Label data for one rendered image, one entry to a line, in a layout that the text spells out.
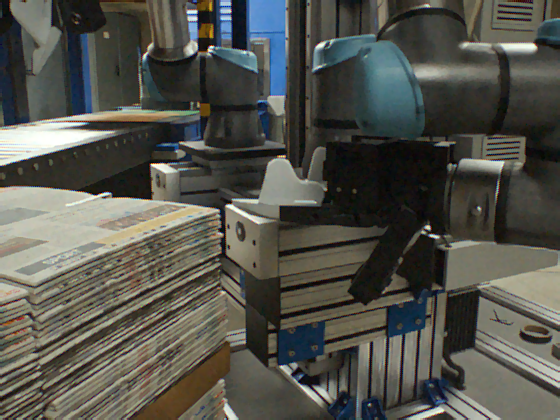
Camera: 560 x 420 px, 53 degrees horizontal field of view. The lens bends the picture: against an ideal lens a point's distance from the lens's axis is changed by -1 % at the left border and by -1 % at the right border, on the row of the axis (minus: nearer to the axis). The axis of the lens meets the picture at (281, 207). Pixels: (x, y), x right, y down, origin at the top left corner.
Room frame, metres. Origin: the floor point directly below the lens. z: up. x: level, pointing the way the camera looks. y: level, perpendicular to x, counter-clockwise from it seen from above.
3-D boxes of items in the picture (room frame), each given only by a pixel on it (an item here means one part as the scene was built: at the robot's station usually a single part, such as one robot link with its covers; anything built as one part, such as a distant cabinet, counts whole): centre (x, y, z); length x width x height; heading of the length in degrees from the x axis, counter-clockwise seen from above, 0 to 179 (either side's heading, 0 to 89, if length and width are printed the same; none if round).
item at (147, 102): (3.25, 0.60, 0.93); 0.38 x 0.30 x 0.26; 172
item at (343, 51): (0.95, -0.12, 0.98); 0.13 x 0.12 x 0.14; 90
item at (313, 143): (0.95, -0.11, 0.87); 0.15 x 0.15 x 0.10
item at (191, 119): (2.68, 0.68, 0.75); 0.70 x 0.65 x 0.10; 172
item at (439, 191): (0.54, -0.11, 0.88); 0.12 x 0.08 x 0.09; 62
